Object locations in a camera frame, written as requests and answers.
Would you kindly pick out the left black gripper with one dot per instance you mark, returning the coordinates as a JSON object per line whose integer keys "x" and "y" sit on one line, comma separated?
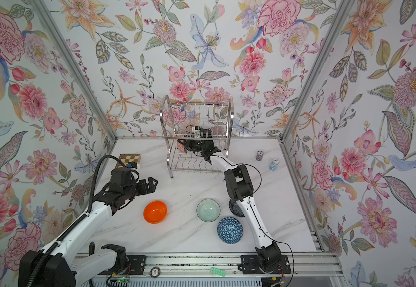
{"x": 145, "y": 190}

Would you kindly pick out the chrome two-tier dish rack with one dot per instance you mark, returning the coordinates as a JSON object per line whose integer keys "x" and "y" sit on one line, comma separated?
{"x": 216, "y": 120}

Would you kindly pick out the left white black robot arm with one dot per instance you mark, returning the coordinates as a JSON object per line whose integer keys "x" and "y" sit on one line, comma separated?
{"x": 57, "y": 265}

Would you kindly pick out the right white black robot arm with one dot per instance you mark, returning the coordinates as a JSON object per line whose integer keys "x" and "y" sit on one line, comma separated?
{"x": 240, "y": 190}

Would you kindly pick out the small blue can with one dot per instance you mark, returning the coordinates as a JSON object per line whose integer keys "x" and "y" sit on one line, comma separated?
{"x": 274, "y": 164}

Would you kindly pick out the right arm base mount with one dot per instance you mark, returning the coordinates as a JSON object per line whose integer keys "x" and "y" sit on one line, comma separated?
{"x": 253, "y": 264}

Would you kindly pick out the dark floral ceramic bowl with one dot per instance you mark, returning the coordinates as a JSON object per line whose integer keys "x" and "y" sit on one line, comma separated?
{"x": 235, "y": 209}

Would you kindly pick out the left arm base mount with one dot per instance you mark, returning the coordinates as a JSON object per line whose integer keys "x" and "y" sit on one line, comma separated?
{"x": 124, "y": 263}

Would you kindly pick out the small grey can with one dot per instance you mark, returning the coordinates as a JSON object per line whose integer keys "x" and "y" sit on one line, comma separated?
{"x": 259, "y": 155}

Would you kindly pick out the green connector block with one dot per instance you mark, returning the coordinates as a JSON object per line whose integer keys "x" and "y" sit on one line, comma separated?
{"x": 217, "y": 272}

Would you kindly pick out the pale green ceramic bowl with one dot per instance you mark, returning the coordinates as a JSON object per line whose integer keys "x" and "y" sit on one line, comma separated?
{"x": 208, "y": 210}

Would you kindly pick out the wooden chessboard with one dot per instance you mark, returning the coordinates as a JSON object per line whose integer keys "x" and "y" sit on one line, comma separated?
{"x": 126, "y": 158}

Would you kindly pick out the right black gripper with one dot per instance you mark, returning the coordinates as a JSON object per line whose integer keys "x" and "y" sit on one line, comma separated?
{"x": 190, "y": 144}

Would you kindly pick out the round black ring knob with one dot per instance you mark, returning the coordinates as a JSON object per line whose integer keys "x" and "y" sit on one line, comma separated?
{"x": 155, "y": 272}

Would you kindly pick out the orange plastic bowl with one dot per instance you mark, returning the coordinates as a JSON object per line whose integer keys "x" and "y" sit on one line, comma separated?
{"x": 155, "y": 212}

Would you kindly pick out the aluminium front rail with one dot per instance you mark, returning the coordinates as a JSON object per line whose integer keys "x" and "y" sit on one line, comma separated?
{"x": 297, "y": 264}

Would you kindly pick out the blue geometric patterned bowl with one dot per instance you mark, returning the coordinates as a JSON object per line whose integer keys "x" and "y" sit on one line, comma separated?
{"x": 230, "y": 230}

